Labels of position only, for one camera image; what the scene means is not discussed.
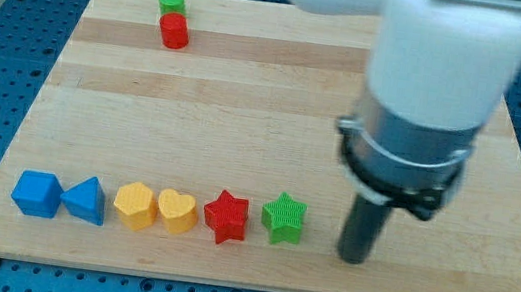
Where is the green star block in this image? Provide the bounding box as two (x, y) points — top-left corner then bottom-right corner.
(261, 192), (308, 245)

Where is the red cylinder block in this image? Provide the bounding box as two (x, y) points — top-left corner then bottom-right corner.
(159, 12), (189, 49)

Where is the green cylinder block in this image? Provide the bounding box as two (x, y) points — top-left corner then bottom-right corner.
(158, 0), (186, 16)

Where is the blue triangle block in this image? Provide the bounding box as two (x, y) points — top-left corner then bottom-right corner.
(60, 176), (106, 227)

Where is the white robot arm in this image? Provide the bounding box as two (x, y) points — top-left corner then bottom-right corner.
(288, 0), (521, 265)

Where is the wooden board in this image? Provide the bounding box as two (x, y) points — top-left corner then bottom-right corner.
(0, 0), (521, 292)

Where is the yellow hexagon block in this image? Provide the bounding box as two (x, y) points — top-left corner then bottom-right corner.
(113, 182), (158, 231)

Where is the yellow heart block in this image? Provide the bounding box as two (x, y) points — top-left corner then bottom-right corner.
(157, 188), (199, 235)

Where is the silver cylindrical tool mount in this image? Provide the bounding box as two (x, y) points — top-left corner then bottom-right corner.
(337, 89), (481, 221)

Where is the blue cube block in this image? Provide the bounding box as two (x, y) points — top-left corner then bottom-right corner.
(11, 170), (63, 218)

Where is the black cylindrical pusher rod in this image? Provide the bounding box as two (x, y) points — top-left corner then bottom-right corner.
(337, 195), (392, 265)

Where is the red star block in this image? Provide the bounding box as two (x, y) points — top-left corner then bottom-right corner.
(203, 190), (249, 245)

